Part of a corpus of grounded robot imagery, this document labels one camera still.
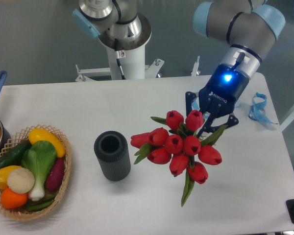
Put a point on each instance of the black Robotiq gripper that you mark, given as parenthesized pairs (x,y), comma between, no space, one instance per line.
(218,97)

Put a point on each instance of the red tulip bouquet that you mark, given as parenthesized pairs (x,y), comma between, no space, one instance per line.
(181,146)

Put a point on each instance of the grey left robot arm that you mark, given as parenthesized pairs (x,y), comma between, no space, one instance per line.
(124,32)

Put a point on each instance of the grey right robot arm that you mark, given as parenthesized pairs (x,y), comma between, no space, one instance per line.
(250,28)

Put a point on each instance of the dark grey ribbed vase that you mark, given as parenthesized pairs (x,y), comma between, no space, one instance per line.
(111,150)

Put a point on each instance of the purple sweet potato toy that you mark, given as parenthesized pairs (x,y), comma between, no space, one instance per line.
(54,179)

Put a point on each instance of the yellow squash toy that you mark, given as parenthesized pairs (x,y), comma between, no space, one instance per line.
(39,134)

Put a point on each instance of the green bok choy toy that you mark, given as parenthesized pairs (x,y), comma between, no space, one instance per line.
(39,160)

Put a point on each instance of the woven wicker basket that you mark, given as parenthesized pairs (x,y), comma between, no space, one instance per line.
(22,214)

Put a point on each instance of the green bean pod toy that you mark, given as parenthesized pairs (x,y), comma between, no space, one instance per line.
(40,204)

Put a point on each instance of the white garlic toy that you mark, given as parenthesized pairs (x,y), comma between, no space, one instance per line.
(20,180)

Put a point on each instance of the dark green cucumber toy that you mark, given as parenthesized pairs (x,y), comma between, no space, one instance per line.
(15,154)

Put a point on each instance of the orange fruit toy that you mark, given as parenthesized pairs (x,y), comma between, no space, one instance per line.
(11,200)

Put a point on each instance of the yellow bell pepper toy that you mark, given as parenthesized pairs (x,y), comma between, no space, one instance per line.
(4,173)

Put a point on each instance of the white metal base frame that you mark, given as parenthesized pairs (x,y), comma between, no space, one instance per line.
(87,75)

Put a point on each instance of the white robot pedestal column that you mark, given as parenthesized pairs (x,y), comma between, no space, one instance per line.
(132,63)

